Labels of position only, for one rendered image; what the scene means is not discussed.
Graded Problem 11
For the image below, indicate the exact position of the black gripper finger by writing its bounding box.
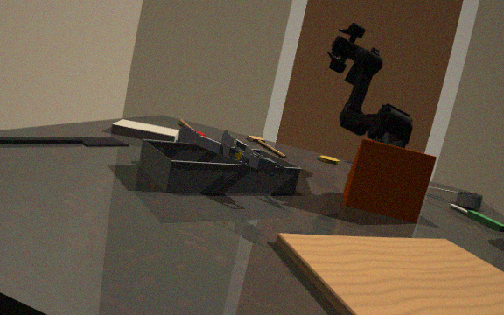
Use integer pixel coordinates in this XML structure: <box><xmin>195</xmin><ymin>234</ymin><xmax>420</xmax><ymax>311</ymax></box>
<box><xmin>339</xmin><ymin>25</ymin><xmax>352</xmax><ymax>36</ymax></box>
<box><xmin>327</xmin><ymin>52</ymin><xmax>340</xmax><ymax>64</ymax></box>

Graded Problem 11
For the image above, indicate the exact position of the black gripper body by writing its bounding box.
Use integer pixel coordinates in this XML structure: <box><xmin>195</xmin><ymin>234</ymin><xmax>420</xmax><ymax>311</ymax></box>
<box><xmin>329</xmin><ymin>23</ymin><xmax>366</xmax><ymax>74</ymax></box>

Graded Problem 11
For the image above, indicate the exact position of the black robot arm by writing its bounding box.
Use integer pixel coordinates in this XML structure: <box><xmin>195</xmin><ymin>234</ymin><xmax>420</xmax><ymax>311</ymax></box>
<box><xmin>332</xmin><ymin>36</ymin><xmax>413</xmax><ymax>149</ymax></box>

